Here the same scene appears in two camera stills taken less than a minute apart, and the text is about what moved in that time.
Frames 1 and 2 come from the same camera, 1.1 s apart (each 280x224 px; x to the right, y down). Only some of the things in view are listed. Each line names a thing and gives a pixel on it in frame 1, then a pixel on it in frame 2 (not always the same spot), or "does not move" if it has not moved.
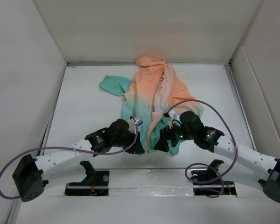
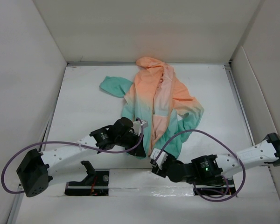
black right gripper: (165, 134) to (157, 171)
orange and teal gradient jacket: (154, 99) does not move
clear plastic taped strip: (149, 182) does not move
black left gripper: (136, 148) does not move
